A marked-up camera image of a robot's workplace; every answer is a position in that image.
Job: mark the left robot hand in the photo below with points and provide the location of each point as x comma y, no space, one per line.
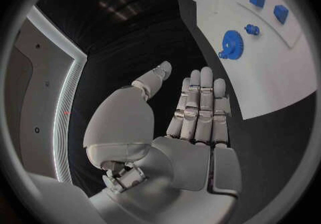
175,157

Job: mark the blue gear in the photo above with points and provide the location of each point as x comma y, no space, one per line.
232,44

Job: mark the white task board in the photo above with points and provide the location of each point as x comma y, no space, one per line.
263,77

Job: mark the small blue peg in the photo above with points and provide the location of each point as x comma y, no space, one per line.
222,55

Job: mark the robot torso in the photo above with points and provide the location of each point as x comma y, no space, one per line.
37,87

